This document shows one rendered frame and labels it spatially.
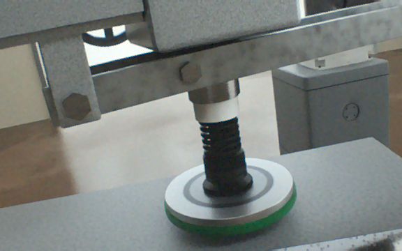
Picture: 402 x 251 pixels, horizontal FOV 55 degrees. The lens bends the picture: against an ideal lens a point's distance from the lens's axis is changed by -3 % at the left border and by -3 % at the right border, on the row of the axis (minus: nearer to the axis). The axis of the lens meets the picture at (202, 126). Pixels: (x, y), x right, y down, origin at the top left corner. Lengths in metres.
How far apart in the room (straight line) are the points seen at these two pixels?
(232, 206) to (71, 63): 0.31
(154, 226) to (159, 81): 0.28
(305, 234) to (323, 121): 1.14
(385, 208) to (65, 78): 0.51
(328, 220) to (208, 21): 0.36
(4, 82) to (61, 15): 5.29
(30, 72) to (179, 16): 5.21
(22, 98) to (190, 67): 5.26
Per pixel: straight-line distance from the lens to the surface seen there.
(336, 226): 0.64
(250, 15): 0.50
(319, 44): 0.61
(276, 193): 0.62
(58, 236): 0.76
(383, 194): 0.73
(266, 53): 0.57
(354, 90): 1.77
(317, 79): 1.67
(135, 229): 0.70
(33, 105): 5.72
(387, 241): 0.63
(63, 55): 0.48
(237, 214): 0.58
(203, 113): 0.59
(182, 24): 0.47
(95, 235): 0.72
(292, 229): 0.64
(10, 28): 0.46
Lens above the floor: 1.22
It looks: 18 degrees down
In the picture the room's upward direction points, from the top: 9 degrees counter-clockwise
